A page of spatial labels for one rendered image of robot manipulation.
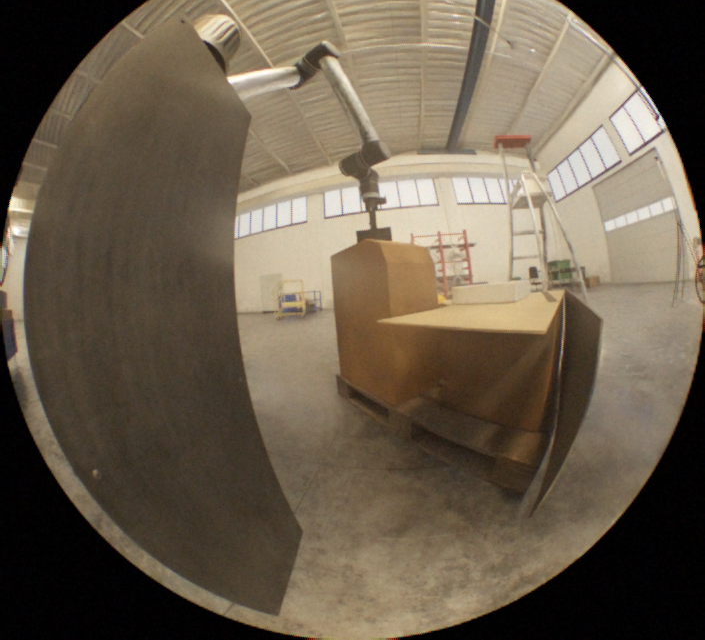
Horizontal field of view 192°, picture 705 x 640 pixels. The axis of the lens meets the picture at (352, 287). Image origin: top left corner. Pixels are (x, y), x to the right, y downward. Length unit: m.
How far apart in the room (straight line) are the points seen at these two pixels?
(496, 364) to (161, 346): 0.81
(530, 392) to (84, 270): 0.91
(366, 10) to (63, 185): 7.86
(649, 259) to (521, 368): 10.45
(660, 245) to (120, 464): 11.00
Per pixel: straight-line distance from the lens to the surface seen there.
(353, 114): 1.16
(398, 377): 0.91
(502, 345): 0.75
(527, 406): 0.80
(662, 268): 10.79
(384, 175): 10.97
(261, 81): 1.14
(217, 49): 0.57
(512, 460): 0.74
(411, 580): 0.66
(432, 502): 0.77
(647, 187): 11.10
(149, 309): 0.24
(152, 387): 0.24
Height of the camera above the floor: 0.65
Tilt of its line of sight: 2 degrees up
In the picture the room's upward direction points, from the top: 5 degrees counter-clockwise
